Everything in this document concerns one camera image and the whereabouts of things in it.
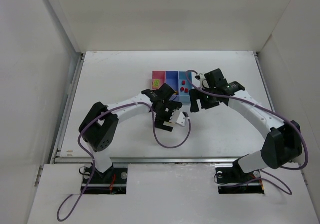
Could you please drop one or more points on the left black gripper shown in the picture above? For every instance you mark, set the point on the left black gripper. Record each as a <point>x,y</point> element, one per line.
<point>163,115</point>

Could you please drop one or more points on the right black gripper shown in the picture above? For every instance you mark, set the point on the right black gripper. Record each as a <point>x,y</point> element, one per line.
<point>204,100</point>

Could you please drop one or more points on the green lego brick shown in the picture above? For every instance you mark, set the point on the green lego brick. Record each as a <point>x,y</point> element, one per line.
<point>156,83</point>

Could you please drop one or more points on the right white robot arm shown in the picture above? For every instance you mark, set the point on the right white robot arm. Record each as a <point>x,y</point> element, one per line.
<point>282,138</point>

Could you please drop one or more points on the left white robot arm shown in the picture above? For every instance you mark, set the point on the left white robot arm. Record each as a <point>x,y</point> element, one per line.
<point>99,126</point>

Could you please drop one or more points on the light blue container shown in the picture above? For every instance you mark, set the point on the light blue container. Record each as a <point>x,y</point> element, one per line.
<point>184,87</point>

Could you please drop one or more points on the dark blue container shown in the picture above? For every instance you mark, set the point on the dark blue container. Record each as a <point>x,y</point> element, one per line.
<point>172,80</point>

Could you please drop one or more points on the pink container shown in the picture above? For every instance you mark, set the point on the pink container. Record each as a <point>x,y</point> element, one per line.
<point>161,75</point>

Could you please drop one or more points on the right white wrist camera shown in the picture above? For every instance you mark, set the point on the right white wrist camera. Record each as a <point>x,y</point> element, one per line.
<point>202,79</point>

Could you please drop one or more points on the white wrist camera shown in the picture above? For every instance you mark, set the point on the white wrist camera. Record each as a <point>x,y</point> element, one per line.
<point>202,79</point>
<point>179,118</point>

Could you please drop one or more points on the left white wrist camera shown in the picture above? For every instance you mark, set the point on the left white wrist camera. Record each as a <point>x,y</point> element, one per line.
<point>179,118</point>

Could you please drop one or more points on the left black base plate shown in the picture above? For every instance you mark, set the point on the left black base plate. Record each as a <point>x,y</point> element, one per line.
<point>112,182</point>

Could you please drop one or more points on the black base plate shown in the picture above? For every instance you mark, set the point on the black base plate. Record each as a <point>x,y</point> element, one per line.
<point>112,182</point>
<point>229,181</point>

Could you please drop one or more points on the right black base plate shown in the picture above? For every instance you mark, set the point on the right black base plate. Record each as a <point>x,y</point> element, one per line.
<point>229,181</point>

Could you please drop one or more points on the aluminium front rail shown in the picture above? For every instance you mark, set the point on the aluminium front rail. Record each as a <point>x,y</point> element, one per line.
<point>66,160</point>

